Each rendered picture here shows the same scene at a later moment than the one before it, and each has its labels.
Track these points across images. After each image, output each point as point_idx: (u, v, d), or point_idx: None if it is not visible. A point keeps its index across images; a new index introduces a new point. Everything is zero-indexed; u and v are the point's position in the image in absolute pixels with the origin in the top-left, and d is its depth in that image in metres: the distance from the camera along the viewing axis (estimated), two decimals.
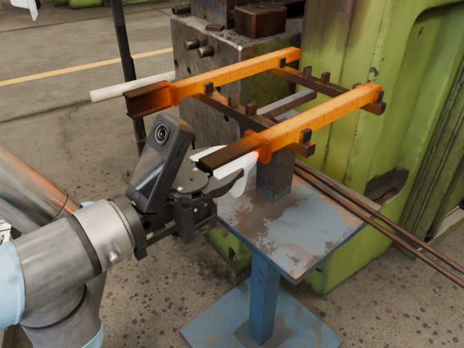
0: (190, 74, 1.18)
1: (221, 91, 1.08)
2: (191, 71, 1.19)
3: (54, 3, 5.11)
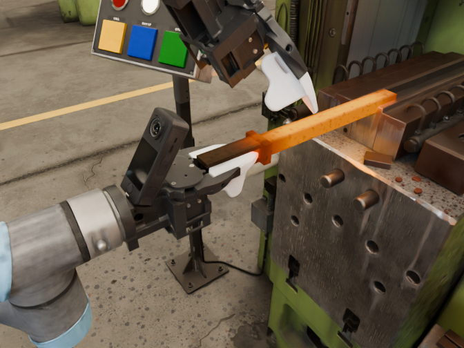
0: (310, 202, 0.81)
1: (373, 246, 0.70)
2: (308, 195, 0.82)
3: (64, 19, 4.74)
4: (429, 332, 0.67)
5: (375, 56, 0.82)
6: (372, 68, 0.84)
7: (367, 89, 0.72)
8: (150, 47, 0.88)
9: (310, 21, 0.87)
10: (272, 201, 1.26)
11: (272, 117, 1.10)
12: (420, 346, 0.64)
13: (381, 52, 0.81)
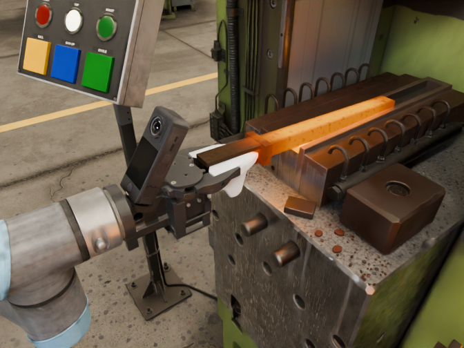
0: (242, 244, 0.73)
1: (302, 300, 0.62)
2: None
3: None
4: None
5: (316, 81, 0.74)
6: (314, 93, 0.76)
7: (297, 122, 0.64)
8: (73, 70, 0.80)
9: (248, 41, 0.79)
10: None
11: (221, 139, 1.02)
12: None
13: (322, 77, 0.73)
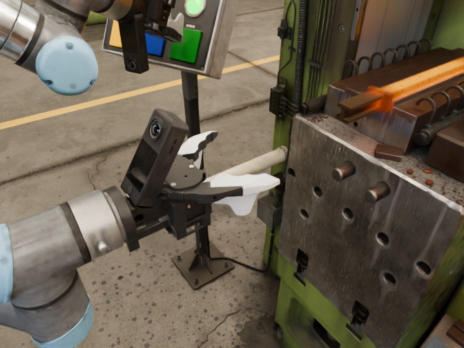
0: (320, 196, 0.82)
1: (383, 238, 0.71)
2: (318, 189, 0.83)
3: None
4: (439, 322, 0.68)
5: (384, 52, 0.83)
6: (381, 63, 0.85)
7: (377, 83, 0.73)
8: (161, 43, 0.89)
9: (319, 18, 0.88)
10: (279, 197, 1.27)
11: (279, 112, 1.11)
12: (431, 336, 0.66)
13: (390, 48, 0.82)
